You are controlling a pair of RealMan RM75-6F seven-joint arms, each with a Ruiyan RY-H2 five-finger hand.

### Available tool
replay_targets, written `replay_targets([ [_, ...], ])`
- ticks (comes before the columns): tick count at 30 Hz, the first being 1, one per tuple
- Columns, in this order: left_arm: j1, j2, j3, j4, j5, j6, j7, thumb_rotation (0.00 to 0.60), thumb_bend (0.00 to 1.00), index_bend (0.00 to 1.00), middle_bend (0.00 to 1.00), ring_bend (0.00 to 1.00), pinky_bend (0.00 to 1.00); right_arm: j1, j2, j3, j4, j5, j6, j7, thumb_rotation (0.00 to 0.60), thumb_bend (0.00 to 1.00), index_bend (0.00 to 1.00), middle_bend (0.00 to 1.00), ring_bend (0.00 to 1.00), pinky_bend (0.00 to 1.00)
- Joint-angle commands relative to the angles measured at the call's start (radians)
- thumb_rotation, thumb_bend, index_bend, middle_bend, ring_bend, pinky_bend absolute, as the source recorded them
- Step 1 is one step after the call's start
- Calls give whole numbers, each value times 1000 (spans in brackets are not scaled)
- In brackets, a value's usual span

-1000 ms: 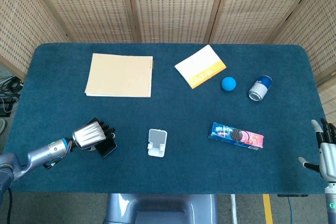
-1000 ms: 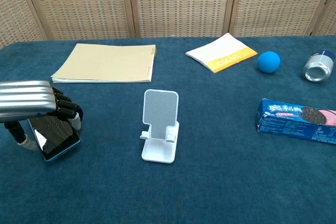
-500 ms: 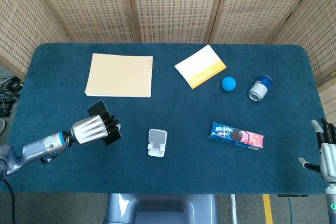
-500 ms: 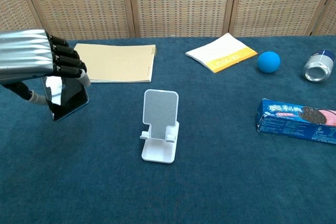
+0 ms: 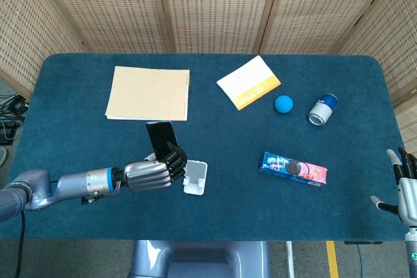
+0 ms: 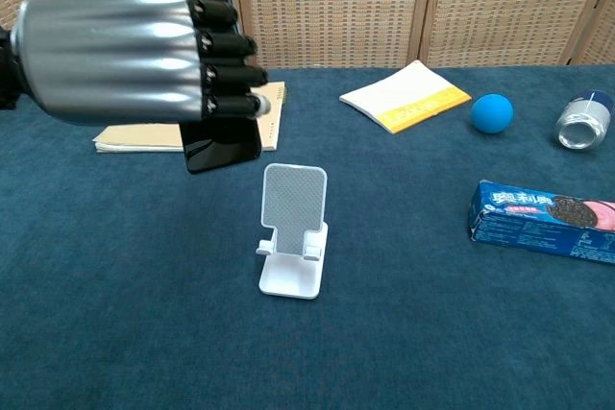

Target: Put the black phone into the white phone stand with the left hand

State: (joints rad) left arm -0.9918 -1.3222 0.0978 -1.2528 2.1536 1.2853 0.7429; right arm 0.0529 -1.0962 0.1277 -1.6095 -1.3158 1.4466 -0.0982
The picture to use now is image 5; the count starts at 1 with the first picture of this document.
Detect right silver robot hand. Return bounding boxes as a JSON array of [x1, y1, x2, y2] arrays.
[[370, 147, 417, 227]]

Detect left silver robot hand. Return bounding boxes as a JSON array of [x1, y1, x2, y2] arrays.
[[122, 141, 188, 193]]

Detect black smartphone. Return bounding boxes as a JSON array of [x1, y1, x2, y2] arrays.
[[145, 121, 180, 161]]

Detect white phone stand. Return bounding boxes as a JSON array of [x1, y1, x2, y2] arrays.
[[182, 160, 209, 195]]

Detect beige manila folder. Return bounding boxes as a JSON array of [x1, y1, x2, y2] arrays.
[[104, 66, 191, 122]]

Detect blue table cloth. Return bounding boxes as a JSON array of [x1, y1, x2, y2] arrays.
[[0, 52, 412, 242]]

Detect grey robot torso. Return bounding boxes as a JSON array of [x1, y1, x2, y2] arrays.
[[127, 240, 272, 278]]

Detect blue cookie box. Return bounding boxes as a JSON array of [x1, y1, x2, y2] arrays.
[[259, 151, 328, 189]]

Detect blue and silver can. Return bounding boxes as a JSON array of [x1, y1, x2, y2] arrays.
[[308, 92, 339, 126]]

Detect white and yellow booklet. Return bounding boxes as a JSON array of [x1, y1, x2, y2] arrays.
[[216, 55, 281, 111]]

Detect blue foam ball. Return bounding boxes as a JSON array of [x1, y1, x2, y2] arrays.
[[274, 94, 295, 114]]

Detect woven folding screen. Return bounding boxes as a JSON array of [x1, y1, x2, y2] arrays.
[[0, 0, 417, 144]]

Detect blue cable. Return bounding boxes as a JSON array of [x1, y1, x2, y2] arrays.
[[356, 243, 364, 278]]

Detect black cables and adapters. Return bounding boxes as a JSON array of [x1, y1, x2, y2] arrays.
[[0, 94, 30, 145]]

